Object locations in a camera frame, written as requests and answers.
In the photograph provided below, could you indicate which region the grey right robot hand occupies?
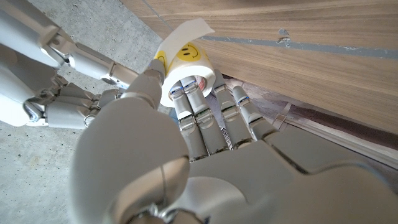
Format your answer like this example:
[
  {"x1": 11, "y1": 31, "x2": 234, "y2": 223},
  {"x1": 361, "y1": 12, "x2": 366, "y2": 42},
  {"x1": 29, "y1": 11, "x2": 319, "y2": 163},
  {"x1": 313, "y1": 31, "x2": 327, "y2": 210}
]
[{"x1": 0, "y1": 0, "x2": 141, "y2": 130}]

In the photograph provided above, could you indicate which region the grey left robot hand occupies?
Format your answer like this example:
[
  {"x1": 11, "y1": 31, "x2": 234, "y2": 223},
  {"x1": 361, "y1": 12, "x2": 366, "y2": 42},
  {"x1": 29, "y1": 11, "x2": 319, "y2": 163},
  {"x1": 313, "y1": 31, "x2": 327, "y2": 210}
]
[{"x1": 70, "y1": 58, "x2": 398, "y2": 224}]

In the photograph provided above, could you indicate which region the grey marking tape outline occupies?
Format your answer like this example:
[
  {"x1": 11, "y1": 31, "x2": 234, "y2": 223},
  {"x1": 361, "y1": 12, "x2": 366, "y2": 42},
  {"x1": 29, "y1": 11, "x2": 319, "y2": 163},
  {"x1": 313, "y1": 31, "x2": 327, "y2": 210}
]
[{"x1": 141, "y1": 0, "x2": 398, "y2": 60}]

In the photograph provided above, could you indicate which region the white smiley sticker tape roll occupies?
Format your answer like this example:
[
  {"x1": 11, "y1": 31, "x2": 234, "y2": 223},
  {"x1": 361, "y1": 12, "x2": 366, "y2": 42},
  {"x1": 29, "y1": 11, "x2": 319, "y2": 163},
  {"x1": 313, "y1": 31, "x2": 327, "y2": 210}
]
[{"x1": 154, "y1": 17, "x2": 217, "y2": 108}]

